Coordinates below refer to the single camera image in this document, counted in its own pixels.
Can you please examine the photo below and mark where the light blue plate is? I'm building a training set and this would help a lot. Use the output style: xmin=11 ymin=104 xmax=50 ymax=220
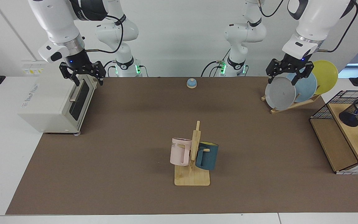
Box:
xmin=286 ymin=72 xmax=318 ymax=103

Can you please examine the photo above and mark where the grey plate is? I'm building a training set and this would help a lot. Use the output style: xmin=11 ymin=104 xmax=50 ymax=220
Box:
xmin=265 ymin=77 xmax=296 ymax=111

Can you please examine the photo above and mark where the wooden plate rack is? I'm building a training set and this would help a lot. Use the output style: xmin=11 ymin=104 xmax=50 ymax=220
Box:
xmin=261 ymin=93 xmax=321 ymax=114

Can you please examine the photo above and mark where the yellow plate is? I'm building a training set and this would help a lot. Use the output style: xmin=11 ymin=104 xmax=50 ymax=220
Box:
xmin=311 ymin=60 xmax=338 ymax=95

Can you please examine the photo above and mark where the pale toaster oven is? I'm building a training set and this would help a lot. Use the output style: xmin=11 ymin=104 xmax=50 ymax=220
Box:
xmin=18 ymin=70 xmax=98 ymax=136

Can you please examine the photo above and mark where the brown table cloth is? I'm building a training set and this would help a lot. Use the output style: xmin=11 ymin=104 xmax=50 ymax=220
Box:
xmin=5 ymin=76 xmax=358 ymax=215

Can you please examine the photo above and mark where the dark teal cup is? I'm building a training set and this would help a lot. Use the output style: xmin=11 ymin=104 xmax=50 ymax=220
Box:
xmin=195 ymin=142 xmax=219 ymax=171

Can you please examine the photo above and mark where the pink cup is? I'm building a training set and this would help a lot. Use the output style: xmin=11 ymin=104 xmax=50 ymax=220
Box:
xmin=170 ymin=138 xmax=192 ymax=166

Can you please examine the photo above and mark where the wooden cup stand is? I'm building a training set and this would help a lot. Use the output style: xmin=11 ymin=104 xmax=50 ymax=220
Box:
xmin=174 ymin=121 xmax=211 ymax=186

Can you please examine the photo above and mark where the black base cable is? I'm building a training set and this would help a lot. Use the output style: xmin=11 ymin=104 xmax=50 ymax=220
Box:
xmin=104 ymin=60 xmax=117 ymax=77
xmin=201 ymin=50 xmax=229 ymax=77

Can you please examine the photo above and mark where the white wall socket strip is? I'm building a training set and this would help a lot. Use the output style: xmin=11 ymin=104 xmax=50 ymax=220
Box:
xmin=21 ymin=61 xmax=47 ymax=77

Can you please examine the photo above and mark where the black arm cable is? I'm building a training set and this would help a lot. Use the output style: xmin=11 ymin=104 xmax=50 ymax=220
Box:
xmin=84 ymin=14 xmax=126 ymax=54
xmin=317 ymin=0 xmax=358 ymax=53

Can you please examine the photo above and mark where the wire basket with wooden floor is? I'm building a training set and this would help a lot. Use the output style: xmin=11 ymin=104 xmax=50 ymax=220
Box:
xmin=310 ymin=90 xmax=358 ymax=175

